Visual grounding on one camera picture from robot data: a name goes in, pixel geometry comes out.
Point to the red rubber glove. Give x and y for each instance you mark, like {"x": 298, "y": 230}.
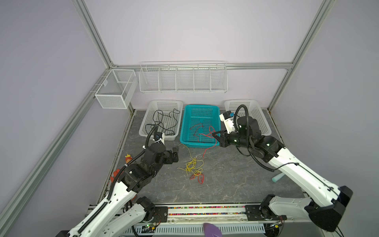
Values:
{"x": 113, "y": 176}

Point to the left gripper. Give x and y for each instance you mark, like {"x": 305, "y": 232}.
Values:
{"x": 168, "y": 153}

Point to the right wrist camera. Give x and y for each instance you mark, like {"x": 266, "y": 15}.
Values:
{"x": 228, "y": 119}

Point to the light blue plastic scraper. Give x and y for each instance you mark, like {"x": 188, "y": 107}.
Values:
{"x": 278, "y": 177}

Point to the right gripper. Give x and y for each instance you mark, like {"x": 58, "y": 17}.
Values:
{"x": 223, "y": 140}

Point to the white wire wall shelf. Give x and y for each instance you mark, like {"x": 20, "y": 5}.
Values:
{"x": 184, "y": 77}

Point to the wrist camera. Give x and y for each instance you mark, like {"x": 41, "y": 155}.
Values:
{"x": 159, "y": 137}
{"x": 228, "y": 119}

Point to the ice cream cone toy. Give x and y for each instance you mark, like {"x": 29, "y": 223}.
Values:
{"x": 128, "y": 158}

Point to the teal plastic basket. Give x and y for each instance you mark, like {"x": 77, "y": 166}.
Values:
{"x": 199, "y": 122}

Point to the purple object at front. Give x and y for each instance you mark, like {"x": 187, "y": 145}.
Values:
{"x": 211, "y": 230}

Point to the left white plastic basket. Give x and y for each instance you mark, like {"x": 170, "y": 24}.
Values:
{"x": 167, "y": 114}

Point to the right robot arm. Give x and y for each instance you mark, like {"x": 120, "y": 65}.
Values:
{"x": 325, "y": 203}

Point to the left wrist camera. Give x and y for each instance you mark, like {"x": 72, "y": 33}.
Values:
{"x": 159, "y": 137}

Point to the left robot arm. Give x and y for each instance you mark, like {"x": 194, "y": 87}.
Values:
{"x": 127, "y": 183}

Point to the white plastic basket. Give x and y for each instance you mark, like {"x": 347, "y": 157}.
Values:
{"x": 254, "y": 110}
{"x": 167, "y": 114}

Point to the white mesh wall box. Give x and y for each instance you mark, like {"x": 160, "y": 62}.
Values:
{"x": 117, "y": 89}

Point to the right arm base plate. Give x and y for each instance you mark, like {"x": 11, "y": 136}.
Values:
{"x": 254, "y": 212}

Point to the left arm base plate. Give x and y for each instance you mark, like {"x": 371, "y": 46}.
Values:
{"x": 158, "y": 214}

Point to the right white plastic basket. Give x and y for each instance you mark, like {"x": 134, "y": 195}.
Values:
{"x": 254, "y": 110}

